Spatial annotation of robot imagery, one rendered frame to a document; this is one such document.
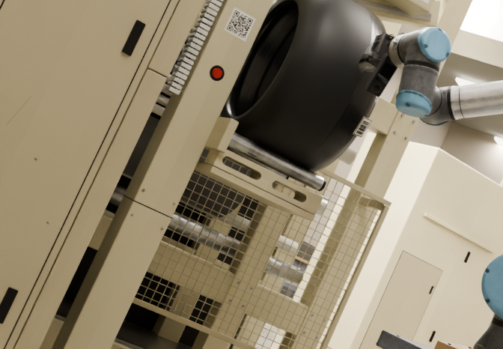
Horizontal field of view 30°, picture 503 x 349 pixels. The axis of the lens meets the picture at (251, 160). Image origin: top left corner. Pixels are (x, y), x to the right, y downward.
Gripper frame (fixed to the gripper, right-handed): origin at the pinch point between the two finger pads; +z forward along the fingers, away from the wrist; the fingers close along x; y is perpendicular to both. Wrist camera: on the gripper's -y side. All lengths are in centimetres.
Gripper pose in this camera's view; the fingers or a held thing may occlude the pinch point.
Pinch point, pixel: (361, 67)
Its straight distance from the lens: 270.4
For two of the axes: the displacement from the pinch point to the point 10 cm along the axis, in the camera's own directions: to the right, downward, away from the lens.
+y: 3.8, -9.1, 1.9
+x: -8.4, -4.2, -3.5
